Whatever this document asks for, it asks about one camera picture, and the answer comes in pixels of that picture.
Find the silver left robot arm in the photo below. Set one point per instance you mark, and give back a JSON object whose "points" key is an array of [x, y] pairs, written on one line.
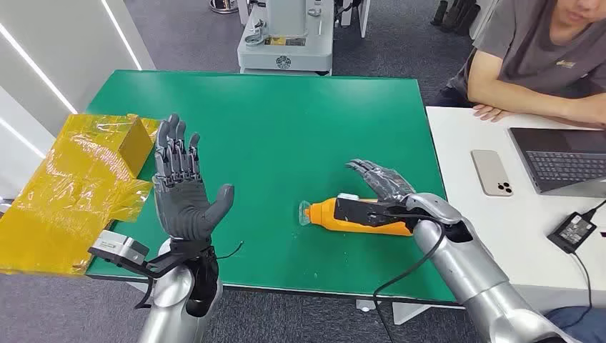
{"points": [[165, 322]]}

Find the beige smartphone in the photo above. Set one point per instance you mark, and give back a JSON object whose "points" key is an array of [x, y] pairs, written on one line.
{"points": [[490, 170]]}

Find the grey laptop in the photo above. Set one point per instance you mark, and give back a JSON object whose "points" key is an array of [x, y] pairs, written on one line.
{"points": [[558, 163]]}

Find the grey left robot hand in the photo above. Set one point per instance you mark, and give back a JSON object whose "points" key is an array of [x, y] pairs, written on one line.
{"points": [[182, 208]]}

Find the orange plastic bottle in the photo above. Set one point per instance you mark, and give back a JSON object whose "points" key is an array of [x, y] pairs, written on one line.
{"points": [[326, 218]]}

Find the grey machine with column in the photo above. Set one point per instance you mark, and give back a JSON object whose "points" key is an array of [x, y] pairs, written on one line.
{"points": [[284, 47]]}

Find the person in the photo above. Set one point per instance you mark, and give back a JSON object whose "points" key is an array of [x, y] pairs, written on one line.
{"points": [[521, 42]]}

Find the black power adapter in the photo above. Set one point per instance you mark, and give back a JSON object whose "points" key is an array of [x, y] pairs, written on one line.
{"points": [[572, 232]]}

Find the person's hand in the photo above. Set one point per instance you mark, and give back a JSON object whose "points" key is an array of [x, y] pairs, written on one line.
{"points": [[490, 112]]}

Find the yellow film-wrapped box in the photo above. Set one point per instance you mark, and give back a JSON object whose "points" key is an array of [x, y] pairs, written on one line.
{"points": [[61, 203]]}

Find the white table bracket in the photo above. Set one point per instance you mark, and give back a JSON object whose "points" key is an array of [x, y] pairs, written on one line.
{"points": [[364, 306]]}

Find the green table mat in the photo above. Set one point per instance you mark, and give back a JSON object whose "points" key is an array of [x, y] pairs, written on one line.
{"points": [[284, 132]]}

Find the chrome stand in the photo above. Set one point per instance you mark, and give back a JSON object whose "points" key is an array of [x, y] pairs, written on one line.
{"points": [[223, 5]]}

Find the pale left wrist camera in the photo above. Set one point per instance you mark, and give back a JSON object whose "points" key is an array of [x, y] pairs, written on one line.
{"points": [[118, 246]]}

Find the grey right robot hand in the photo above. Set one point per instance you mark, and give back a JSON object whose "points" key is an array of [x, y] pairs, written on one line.
{"points": [[390, 184]]}

